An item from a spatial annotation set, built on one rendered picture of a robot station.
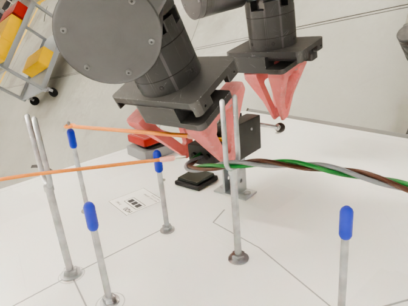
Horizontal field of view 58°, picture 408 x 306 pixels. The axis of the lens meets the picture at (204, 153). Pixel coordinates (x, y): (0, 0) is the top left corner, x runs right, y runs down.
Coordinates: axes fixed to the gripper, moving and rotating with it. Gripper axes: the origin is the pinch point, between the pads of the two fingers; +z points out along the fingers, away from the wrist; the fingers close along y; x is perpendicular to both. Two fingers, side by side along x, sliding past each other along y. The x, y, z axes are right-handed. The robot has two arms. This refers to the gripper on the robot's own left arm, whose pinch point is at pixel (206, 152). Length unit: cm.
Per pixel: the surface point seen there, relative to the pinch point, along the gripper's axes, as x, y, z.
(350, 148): 19.6, 6.2, 16.9
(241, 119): 5.6, 1.0, 0.3
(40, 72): 147, -379, 96
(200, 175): 2.2, -5.9, 7.4
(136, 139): 5.0, -20.2, 6.3
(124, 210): -7.3, -8.8, 4.0
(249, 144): 4.5, 1.7, 2.8
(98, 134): 95, -232, 118
